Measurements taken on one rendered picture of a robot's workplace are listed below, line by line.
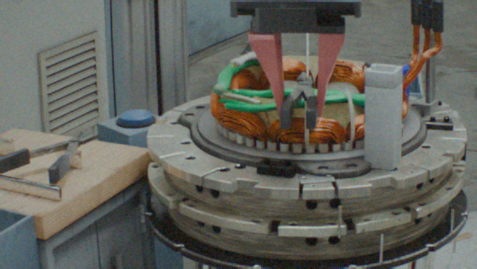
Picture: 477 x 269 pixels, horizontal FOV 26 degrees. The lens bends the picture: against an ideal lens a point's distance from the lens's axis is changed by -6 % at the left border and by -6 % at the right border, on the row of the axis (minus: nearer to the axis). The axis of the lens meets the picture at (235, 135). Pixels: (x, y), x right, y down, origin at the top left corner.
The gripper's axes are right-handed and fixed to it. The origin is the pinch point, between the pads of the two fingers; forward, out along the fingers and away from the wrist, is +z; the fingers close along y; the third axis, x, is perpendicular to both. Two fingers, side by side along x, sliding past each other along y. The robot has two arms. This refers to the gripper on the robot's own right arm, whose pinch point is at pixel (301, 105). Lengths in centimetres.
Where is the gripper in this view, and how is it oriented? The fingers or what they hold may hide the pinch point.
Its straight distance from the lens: 86.6
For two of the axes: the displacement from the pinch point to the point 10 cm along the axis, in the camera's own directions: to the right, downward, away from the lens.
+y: 9.9, 0.0, -1.2
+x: 1.1, -2.8, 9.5
